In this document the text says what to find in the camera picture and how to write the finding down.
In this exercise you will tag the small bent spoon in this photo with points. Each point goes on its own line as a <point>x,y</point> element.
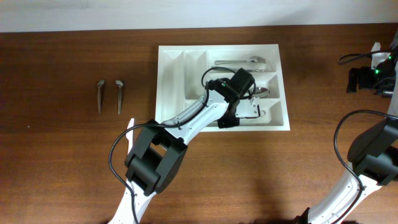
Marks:
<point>120,85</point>
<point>100,85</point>

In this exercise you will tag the white cutlery tray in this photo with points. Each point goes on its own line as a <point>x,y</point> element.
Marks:
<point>182,69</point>

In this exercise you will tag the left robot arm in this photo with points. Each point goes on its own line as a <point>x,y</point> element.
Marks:
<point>155,156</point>

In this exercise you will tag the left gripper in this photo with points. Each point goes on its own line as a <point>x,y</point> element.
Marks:
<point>232,122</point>

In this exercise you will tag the white plastic knife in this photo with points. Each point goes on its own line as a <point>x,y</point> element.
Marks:
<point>130,135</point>

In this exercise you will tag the metal spoon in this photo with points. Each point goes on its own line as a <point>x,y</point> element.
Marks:
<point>261,92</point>

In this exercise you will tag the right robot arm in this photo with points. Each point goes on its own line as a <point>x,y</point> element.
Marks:
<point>372,158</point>

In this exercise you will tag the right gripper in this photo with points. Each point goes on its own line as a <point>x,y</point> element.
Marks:
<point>363,81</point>

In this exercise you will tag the metal fork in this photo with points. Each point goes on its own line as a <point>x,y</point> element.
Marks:
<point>253,59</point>
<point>235,69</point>

